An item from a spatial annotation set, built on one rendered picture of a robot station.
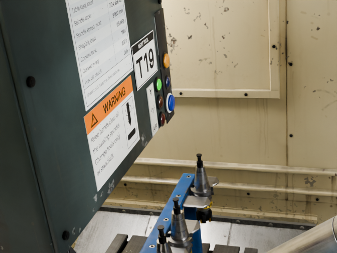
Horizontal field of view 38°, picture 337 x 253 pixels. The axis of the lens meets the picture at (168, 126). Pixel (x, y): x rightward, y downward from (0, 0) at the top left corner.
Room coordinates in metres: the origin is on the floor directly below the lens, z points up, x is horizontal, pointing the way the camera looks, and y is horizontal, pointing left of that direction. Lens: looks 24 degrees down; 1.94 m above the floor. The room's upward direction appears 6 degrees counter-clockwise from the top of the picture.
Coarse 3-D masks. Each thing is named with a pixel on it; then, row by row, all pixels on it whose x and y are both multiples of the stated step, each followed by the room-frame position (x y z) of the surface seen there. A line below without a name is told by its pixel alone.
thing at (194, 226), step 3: (186, 219) 1.05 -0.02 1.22; (186, 222) 1.04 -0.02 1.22; (189, 222) 1.04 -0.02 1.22; (192, 222) 1.04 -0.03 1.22; (195, 222) 1.04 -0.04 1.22; (198, 222) 1.03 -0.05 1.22; (189, 225) 1.03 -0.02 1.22; (192, 225) 1.02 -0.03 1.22; (195, 225) 1.02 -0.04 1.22; (198, 225) 1.02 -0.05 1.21; (189, 228) 1.01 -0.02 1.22; (192, 228) 1.01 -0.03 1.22; (195, 228) 1.01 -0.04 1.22; (198, 228) 1.01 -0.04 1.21; (192, 231) 1.00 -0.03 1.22; (195, 231) 1.00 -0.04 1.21
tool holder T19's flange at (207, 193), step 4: (192, 188) 1.18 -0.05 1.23; (212, 188) 1.18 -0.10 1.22; (192, 192) 1.17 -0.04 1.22; (196, 192) 1.16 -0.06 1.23; (200, 192) 1.16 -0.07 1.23; (204, 192) 1.16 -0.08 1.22; (208, 192) 1.16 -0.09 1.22; (212, 192) 1.18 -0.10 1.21; (200, 196) 1.15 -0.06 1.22; (204, 196) 1.16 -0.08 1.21; (208, 196) 1.16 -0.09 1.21
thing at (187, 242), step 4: (168, 232) 0.99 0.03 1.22; (192, 232) 0.98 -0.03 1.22; (168, 236) 0.99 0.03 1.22; (192, 236) 0.98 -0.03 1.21; (172, 240) 0.96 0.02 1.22; (184, 240) 0.96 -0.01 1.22; (188, 240) 0.95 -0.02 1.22; (192, 240) 0.96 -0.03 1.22; (172, 244) 0.95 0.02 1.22; (176, 244) 0.95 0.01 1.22; (180, 244) 0.95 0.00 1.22; (184, 244) 0.95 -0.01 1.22; (188, 244) 0.96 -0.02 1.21; (192, 244) 0.96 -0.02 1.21; (188, 248) 0.95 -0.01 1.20
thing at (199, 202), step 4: (188, 196) 1.16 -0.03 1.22; (192, 196) 1.16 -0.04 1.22; (196, 196) 1.16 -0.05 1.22; (184, 200) 1.14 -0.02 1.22; (188, 200) 1.14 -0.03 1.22; (192, 200) 1.14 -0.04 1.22; (196, 200) 1.14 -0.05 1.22; (200, 200) 1.13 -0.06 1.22; (204, 200) 1.13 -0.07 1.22; (208, 200) 1.13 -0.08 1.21; (184, 204) 1.12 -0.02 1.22; (188, 204) 1.12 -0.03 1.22; (192, 204) 1.12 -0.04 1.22; (196, 204) 1.12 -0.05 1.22; (200, 204) 1.11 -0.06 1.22; (204, 204) 1.11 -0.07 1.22; (208, 204) 1.11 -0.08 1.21; (200, 208) 1.10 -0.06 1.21
